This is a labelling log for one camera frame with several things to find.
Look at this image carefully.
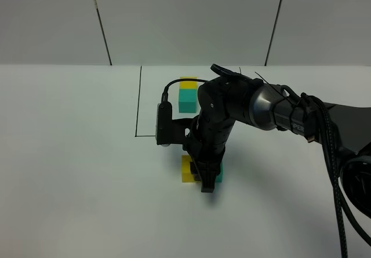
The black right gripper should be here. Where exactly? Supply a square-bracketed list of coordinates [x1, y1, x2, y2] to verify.
[190, 110, 235, 193]

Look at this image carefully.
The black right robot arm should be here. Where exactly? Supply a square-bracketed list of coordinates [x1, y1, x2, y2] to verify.
[191, 65, 370, 215]

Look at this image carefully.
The teal template cube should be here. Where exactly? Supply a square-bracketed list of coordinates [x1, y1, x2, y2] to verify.
[178, 89, 198, 114]

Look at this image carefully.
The yellow template cube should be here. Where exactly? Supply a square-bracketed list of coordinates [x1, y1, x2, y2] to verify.
[179, 77, 198, 90]

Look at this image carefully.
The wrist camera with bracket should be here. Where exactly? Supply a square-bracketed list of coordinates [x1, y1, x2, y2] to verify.
[155, 101, 193, 146]

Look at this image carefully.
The black camera cable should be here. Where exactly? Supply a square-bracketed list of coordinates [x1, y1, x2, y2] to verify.
[161, 78, 209, 105]

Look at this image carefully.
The black braided cable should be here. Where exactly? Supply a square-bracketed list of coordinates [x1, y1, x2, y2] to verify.
[301, 92, 371, 258]

